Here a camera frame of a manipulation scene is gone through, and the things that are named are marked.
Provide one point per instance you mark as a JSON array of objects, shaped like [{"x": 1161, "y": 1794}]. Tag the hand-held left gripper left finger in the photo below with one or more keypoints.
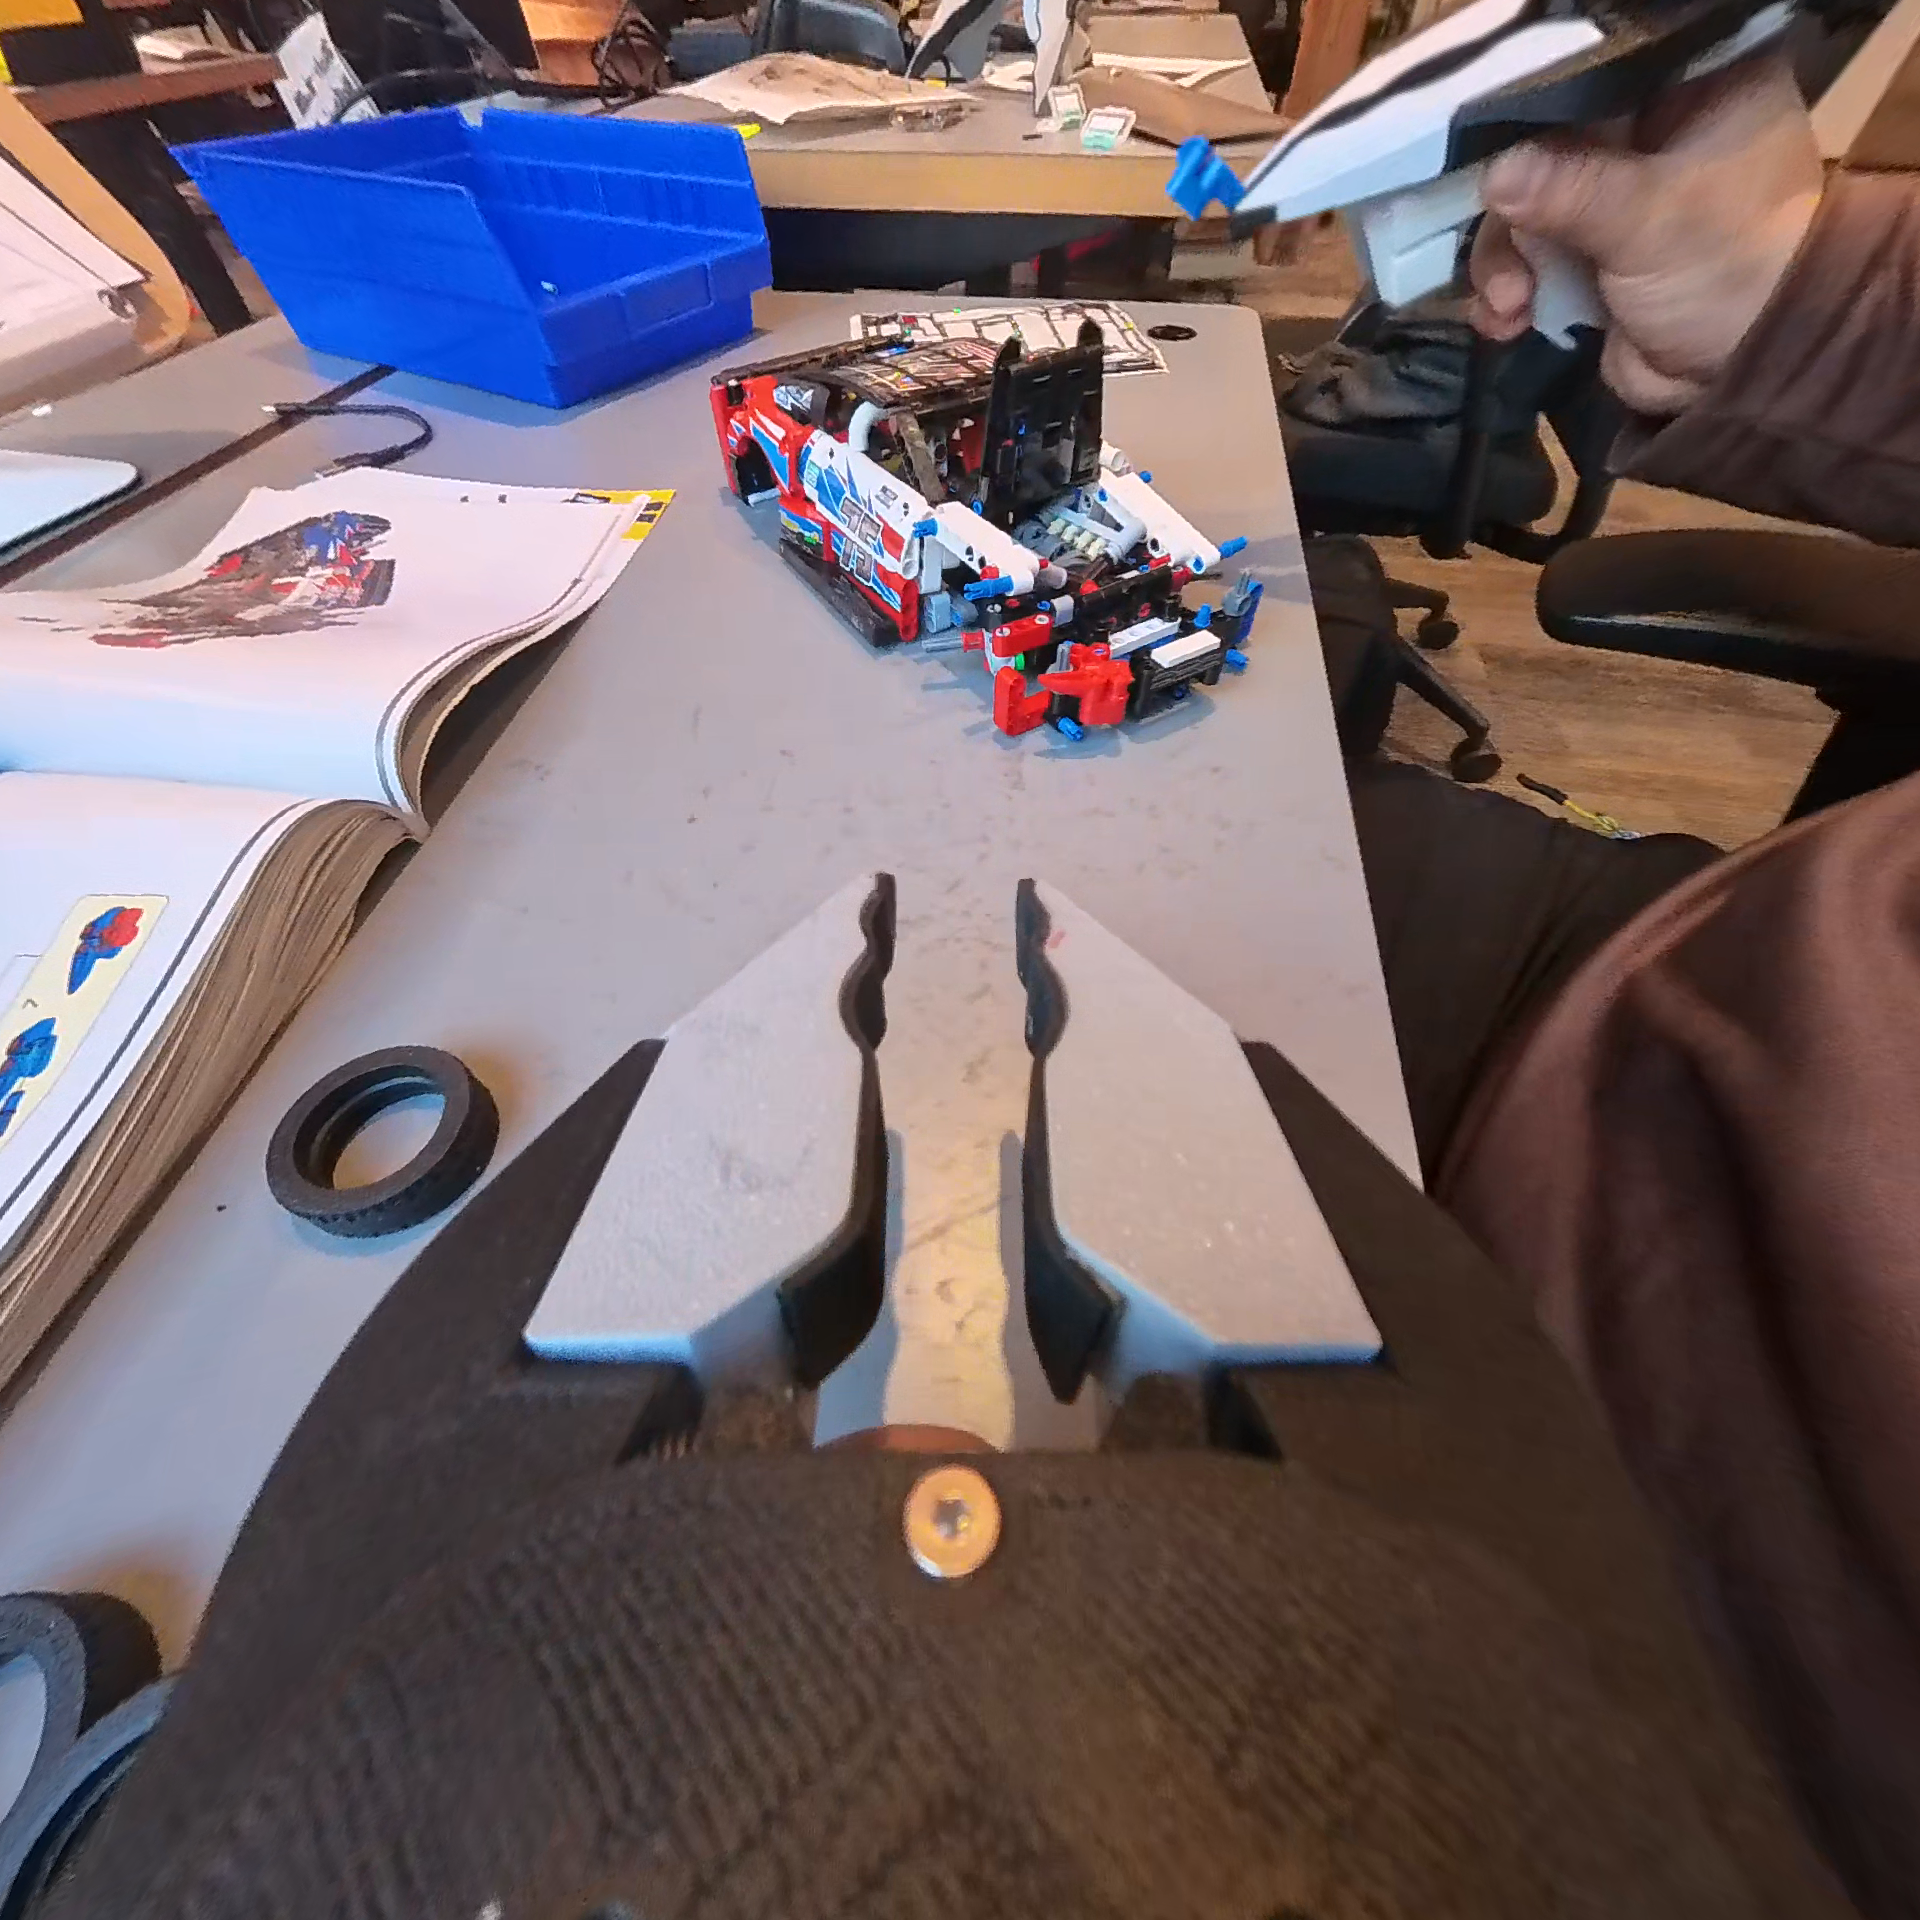
[{"x": 705, "y": 1201}]

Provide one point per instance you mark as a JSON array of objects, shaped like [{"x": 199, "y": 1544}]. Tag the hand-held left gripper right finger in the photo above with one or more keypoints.
[{"x": 1202, "y": 1201}]

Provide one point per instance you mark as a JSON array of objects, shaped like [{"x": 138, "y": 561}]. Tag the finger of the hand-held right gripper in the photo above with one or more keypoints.
[
  {"x": 1349, "y": 173},
  {"x": 1441, "y": 60}
]

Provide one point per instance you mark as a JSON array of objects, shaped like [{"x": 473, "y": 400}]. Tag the small blue red brick piece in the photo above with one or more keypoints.
[{"x": 1202, "y": 176}]

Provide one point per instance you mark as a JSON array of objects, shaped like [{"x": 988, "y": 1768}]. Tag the brick-built toy race car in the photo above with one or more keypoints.
[{"x": 901, "y": 495}]

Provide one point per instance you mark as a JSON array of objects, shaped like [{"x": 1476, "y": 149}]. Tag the person's right forearm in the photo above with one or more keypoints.
[{"x": 1830, "y": 390}]

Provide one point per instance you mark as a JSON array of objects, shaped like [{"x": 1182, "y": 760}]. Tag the grey desk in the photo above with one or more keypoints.
[{"x": 751, "y": 840}]

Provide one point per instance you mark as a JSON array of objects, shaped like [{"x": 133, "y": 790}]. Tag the person's right hand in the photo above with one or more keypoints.
[{"x": 1682, "y": 254}]

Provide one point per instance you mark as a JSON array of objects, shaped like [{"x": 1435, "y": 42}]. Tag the person's dark trousers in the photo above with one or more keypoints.
[{"x": 1500, "y": 932}]

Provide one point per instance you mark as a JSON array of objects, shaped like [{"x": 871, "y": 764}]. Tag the grey work table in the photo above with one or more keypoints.
[{"x": 931, "y": 165}]

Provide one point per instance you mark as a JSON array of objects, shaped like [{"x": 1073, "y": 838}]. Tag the holographic sticker sheet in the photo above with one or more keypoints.
[{"x": 931, "y": 324}]

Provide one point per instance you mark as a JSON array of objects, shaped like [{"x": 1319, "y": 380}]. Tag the person's brown top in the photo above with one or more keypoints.
[{"x": 1725, "y": 1201}]

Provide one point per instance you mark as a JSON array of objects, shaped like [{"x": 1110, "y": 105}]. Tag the loose white papers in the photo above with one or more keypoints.
[{"x": 811, "y": 90}]

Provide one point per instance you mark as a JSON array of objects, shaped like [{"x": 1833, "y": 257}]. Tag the open instruction booklet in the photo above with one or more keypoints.
[{"x": 226, "y": 676}]

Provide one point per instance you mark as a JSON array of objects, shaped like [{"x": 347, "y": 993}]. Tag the blue plastic bin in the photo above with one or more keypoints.
[{"x": 452, "y": 224}]

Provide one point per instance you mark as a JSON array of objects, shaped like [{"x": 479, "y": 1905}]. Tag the brown backing board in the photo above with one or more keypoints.
[{"x": 166, "y": 293}]

